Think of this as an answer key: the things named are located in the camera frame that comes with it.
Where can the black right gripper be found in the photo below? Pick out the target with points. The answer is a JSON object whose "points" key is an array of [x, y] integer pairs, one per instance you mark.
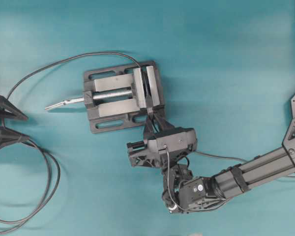
{"points": [[169, 143]]}

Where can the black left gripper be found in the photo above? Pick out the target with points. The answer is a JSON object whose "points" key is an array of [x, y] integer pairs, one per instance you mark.
{"points": [[10, 136]]}

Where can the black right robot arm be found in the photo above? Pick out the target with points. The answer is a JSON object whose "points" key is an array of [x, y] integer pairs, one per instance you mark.
{"points": [[185, 193]]}

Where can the black metal bench vise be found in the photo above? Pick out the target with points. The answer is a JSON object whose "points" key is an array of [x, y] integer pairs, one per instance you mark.
{"points": [[115, 97]]}

